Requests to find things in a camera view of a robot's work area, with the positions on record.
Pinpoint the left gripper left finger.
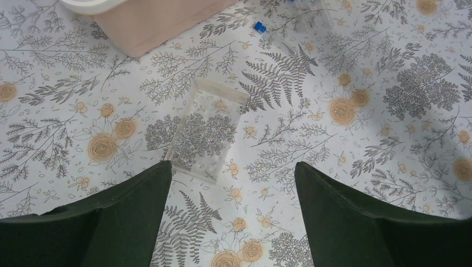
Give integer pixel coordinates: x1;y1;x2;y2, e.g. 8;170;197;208
1;161;172;266

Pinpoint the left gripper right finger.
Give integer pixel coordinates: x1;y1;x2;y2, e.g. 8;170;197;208
294;162;471;266

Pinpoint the pink plastic bin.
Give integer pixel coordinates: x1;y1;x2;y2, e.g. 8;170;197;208
90;0;237;57

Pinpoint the white plastic bin lid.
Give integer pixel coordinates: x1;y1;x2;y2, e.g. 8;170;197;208
59;0;127;15

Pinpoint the clear plastic zip bag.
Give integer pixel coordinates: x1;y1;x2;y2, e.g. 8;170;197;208
165;78;249;184

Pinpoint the floral table mat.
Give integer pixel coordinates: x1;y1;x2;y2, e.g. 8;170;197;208
1;1;471;266

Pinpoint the blue-capped test tube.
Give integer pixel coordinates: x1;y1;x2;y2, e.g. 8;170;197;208
253;21;296;57
289;0;313;33
308;0;333;29

